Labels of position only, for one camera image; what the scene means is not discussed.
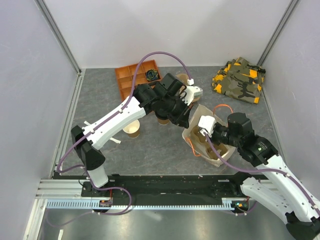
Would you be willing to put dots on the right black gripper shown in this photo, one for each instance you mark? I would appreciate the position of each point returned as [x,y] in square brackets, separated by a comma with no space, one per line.
[213,135]

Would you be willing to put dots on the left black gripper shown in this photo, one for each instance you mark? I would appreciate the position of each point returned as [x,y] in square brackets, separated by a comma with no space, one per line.
[182,119]

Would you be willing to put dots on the brown paper cup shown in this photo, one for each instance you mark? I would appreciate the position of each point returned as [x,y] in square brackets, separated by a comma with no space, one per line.
[163,121]
[132,129]

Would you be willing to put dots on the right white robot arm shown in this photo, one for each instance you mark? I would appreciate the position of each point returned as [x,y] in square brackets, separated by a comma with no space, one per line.
[271,183]

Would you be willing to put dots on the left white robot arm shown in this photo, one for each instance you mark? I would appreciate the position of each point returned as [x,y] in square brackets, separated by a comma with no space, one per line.
[169,99]

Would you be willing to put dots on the green rolled sock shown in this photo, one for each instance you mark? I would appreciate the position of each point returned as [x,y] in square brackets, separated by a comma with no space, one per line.
[152,75]

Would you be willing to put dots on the orange compartment tray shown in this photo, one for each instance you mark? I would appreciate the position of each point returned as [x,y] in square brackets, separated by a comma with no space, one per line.
[124,76]

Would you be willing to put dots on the camouflage folded garment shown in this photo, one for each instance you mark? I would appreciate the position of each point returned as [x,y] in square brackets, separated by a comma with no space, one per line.
[241,80]

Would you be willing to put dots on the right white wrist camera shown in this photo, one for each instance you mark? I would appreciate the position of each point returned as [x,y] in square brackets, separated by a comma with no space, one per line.
[206,125]

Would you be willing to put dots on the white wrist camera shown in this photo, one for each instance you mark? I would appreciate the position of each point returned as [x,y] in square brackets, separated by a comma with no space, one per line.
[206,125]
[192,93]

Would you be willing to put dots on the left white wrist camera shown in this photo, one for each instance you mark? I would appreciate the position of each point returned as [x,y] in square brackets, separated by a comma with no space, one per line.
[192,93]

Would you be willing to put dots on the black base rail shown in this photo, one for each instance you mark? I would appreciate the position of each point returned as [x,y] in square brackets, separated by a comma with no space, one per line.
[169,189]

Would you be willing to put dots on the right aluminium frame post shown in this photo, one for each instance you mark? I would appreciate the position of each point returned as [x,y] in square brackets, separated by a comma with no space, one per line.
[278,30]

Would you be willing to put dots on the aluminium frame post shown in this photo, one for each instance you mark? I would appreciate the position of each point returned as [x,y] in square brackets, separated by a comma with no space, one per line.
[278,30]
[58,34]

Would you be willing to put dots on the slotted cable duct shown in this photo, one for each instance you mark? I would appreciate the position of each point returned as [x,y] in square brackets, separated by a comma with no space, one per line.
[87,204]

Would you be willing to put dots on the left aluminium frame post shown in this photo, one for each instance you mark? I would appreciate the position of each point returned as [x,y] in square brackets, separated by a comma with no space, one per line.
[58,34]

